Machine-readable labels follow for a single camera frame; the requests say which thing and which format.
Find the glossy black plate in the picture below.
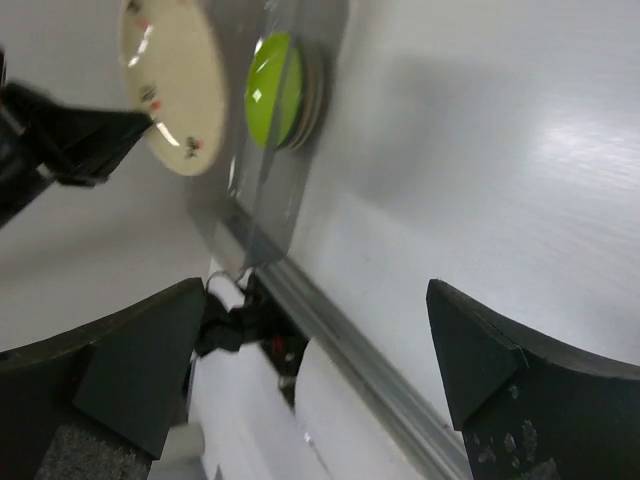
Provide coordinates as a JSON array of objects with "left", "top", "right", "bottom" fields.
[{"left": 289, "top": 42, "right": 325, "bottom": 150}]

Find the aluminium front rail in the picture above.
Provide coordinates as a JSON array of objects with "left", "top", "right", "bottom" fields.
[{"left": 220, "top": 199, "right": 472, "bottom": 479}]

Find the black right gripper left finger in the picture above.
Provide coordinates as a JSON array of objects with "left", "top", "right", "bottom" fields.
[{"left": 1, "top": 278, "right": 205, "bottom": 479}]

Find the white cover panel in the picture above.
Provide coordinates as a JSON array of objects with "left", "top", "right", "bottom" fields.
[{"left": 295, "top": 340, "right": 439, "bottom": 480}]

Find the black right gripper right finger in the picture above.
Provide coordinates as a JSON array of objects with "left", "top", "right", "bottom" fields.
[{"left": 427, "top": 279, "right": 639, "bottom": 479}]

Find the lime green plate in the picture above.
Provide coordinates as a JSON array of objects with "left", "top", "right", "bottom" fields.
[{"left": 244, "top": 31, "right": 304, "bottom": 147}]

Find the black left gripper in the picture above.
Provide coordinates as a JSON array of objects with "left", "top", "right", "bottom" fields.
[{"left": 1, "top": 48, "right": 153, "bottom": 228}]

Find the clear plastic bin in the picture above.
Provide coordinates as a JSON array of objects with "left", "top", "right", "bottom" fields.
[{"left": 187, "top": 1, "right": 349, "bottom": 275}]

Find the cream floral plate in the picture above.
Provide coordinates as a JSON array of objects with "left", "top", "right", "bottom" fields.
[{"left": 118, "top": 0, "right": 229, "bottom": 177}]

